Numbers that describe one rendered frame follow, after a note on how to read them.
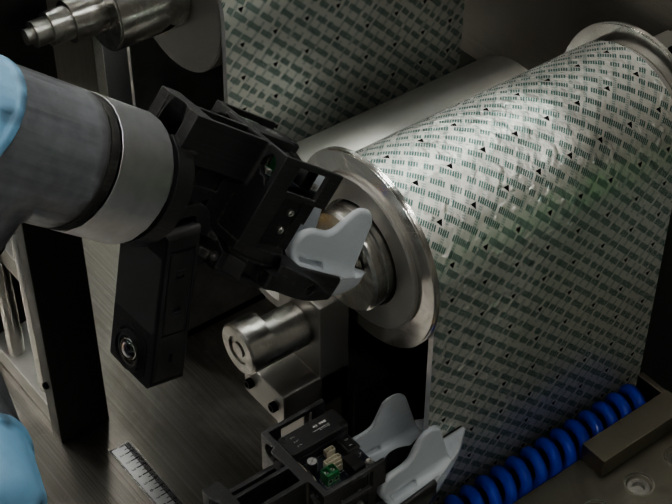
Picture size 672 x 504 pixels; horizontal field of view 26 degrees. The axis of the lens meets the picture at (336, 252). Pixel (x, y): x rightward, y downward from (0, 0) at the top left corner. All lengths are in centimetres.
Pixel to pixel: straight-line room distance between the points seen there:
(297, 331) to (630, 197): 26
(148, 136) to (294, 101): 39
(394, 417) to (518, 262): 15
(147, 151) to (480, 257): 29
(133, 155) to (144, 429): 63
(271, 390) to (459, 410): 14
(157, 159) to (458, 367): 35
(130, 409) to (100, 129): 66
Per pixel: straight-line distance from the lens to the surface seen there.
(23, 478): 64
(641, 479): 116
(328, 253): 89
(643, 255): 113
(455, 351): 101
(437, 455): 104
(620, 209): 106
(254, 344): 100
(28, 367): 139
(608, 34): 111
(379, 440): 105
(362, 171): 95
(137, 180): 75
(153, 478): 131
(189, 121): 78
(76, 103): 74
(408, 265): 94
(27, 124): 70
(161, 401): 137
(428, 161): 96
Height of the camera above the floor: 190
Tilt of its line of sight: 41 degrees down
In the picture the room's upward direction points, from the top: straight up
